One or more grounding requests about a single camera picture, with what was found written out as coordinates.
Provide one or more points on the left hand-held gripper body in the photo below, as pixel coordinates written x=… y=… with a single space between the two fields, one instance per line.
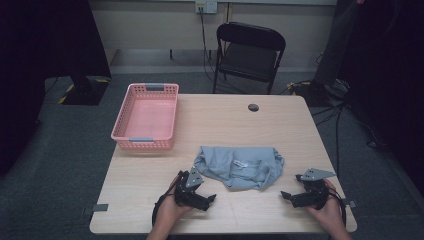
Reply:
x=190 y=195

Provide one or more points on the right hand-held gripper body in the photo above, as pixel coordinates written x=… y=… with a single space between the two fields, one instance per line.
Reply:
x=313 y=191

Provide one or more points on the grey-blue printed t-shirt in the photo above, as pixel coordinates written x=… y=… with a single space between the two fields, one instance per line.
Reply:
x=240 y=168

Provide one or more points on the person's right hand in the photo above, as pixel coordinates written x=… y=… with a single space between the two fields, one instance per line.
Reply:
x=328 y=213

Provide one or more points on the person's left hand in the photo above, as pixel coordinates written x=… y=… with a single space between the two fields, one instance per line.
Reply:
x=168 y=211

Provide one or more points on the pink plastic basket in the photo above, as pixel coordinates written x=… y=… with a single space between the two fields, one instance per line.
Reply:
x=146 y=116

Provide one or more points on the round grey table grommet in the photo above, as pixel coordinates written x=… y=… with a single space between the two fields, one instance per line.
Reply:
x=253 y=107

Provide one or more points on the yellow and black floor device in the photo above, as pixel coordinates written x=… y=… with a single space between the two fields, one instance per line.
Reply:
x=300 y=88

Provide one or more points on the black stand base yellow stripes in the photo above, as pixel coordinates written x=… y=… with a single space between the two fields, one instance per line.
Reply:
x=85 y=91

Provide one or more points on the black folding chair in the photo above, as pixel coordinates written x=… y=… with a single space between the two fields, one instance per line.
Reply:
x=248 y=56

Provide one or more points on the dark curtain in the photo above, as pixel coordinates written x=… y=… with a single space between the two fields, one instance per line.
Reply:
x=393 y=66
x=40 y=50

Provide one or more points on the grey table edge bracket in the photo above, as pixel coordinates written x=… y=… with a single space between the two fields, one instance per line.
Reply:
x=350 y=203
x=96 y=208

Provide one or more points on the white wall socket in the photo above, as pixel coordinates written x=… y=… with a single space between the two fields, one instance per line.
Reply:
x=206 y=6

